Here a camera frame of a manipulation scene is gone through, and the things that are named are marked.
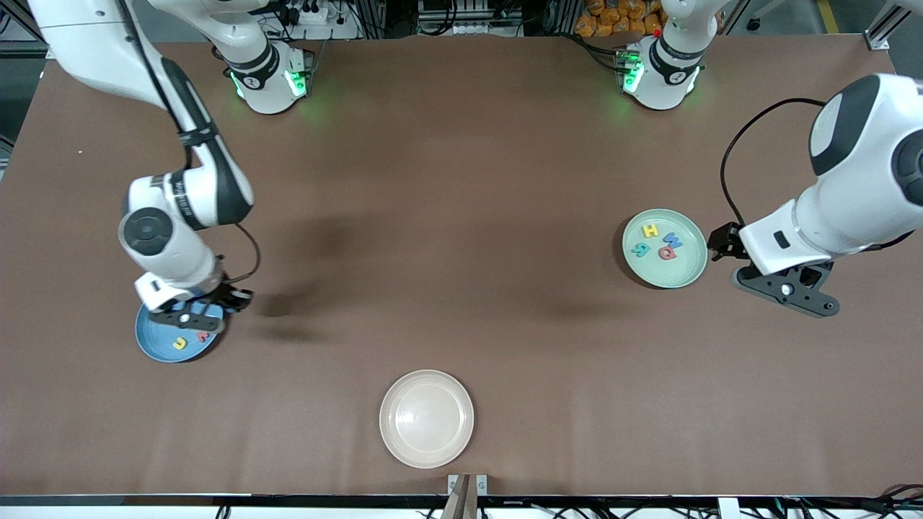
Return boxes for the beige round plate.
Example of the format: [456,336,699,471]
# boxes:
[379,370,475,469]

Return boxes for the metal table edge bracket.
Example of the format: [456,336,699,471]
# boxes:
[447,474,489,519]

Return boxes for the aluminium frame post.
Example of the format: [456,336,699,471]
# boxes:
[865,0,923,51]

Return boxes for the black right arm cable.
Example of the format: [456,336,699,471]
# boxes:
[115,0,262,283]

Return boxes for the black cable bundle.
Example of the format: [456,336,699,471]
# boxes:
[786,484,923,519]

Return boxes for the dark equipment rack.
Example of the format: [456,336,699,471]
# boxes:
[417,0,526,37]

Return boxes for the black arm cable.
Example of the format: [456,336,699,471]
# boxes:
[719,97,827,235]
[115,0,262,283]

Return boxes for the pale green round plate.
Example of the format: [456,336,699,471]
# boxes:
[622,209,708,290]

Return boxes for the orange objects pile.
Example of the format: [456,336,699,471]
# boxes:
[575,0,668,38]

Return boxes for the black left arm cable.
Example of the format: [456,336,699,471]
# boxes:
[719,97,827,235]

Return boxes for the white power strip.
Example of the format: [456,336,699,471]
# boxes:
[283,2,330,26]

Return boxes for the blue round plate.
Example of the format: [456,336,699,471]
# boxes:
[135,301,225,363]

